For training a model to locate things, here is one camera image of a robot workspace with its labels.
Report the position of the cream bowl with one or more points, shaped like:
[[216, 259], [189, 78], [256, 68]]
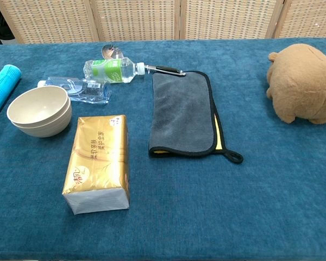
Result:
[[38, 106], [44, 131]]

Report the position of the grey towel black edge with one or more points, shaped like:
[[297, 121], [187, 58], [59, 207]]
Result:
[[179, 114]]

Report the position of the gold tissue pack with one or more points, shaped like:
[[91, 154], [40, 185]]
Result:
[[97, 157]]

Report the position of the black label water bottle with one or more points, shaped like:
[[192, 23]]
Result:
[[93, 92]]

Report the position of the green label water bottle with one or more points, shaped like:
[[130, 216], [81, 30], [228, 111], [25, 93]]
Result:
[[108, 71]]

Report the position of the blue tablecloth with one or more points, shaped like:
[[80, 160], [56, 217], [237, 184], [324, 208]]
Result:
[[206, 204]]

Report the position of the woven folding screen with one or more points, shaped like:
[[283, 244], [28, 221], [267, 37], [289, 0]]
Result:
[[141, 19]]

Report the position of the brown plush toy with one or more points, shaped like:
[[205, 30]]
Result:
[[301, 87]]

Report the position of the blue cylinder tube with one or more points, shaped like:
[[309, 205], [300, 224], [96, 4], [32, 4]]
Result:
[[0, 84]]

